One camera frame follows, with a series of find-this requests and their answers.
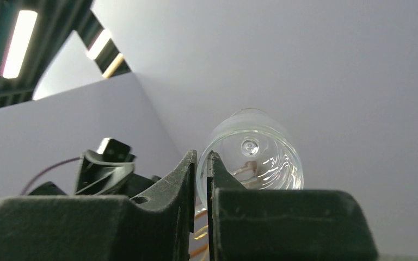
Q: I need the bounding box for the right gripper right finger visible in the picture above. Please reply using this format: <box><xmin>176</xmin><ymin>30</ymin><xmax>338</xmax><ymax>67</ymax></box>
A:
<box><xmin>207</xmin><ymin>152</ymin><xmax>379</xmax><ymax>260</ymax></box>

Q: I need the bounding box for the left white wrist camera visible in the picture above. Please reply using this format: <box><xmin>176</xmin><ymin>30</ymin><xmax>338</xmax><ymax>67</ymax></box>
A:
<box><xmin>96</xmin><ymin>138</ymin><xmax>136</xmax><ymax>163</ymax></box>

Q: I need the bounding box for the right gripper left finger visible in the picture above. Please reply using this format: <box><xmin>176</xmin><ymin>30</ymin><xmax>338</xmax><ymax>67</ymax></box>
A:
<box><xmin>0</xmin><ymin>150</ymin><xmax>197</xmax><ymax>260</ymax></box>

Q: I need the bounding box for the gold wire glass rack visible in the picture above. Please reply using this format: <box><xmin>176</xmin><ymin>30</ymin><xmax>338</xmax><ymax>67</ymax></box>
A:
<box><xmin>189</xmin><ymin>161</ymin><xmax>259</xmax><ymax>260</ymax></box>

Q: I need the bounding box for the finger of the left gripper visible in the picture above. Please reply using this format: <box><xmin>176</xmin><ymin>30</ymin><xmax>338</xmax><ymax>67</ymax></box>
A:
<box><xmin>28</xmin><ymin>173</ymin><xmax>161</xmax><ymax>197</ymax></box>
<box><xmin>74</xmin><ymin>150</ymin><xmax>135</xmax><ymax>195</ymax></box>

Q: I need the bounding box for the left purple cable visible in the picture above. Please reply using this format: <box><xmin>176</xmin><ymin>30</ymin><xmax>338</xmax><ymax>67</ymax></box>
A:
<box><xmin>20</xmin><ymin>157</ymin><xmax>82</xmax><ymax>196</ymax></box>

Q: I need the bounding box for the clear wine glass back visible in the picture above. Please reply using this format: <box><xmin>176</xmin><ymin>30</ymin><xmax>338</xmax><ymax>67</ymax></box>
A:
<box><xmin>196</xmin><ymin>108</ymin><xmax>304</xmax><ymax>207</ymax></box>

